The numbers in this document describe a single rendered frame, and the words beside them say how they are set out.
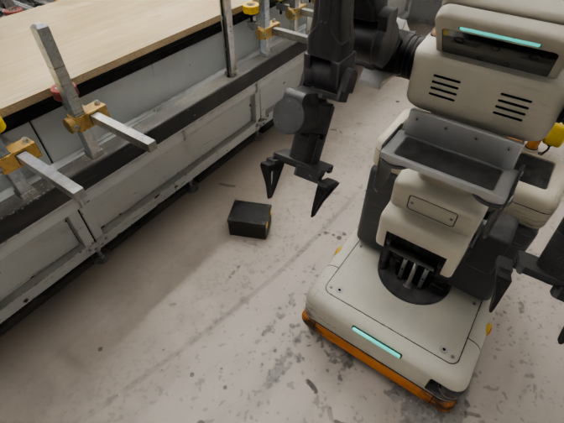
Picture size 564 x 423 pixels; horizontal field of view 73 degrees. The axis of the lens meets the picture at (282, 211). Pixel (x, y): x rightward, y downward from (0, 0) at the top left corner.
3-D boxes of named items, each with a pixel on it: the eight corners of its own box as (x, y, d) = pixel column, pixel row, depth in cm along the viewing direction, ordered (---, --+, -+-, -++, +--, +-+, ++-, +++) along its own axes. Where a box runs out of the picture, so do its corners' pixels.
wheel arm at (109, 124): (159, 149, 116) (155, 138, 113) (150, 155, 114) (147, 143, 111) (74, 107, 134) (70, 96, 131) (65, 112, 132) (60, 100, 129)
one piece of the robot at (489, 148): (390, 167, 99) (410, 91, 84) (501, 211, 88) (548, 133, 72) (362, 202, 90) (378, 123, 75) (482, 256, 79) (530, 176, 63)
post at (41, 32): (106, 163, 137) (47, 22, 102) (97, 168, 135) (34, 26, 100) (100, 159, 138) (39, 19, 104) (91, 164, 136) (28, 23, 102)
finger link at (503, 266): (525, 338, 55) (560, 285, 51) (474, 314, 57) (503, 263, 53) (522, 315, 60) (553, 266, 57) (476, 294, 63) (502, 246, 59)
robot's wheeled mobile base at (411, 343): (368, 227, 198) (377, 192, 181) (495, 288, 173) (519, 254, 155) (297, 324, 160) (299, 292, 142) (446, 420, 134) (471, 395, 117)
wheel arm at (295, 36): (325, 48, 175) (326, 38, 172) (321, 50, 173) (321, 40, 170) (251, 27, 193) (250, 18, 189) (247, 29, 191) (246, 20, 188)
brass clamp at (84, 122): (112, 117, 129) (107, 104, 126) (76, 137, 121) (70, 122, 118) (100, 112, 132) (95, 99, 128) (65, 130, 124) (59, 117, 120)
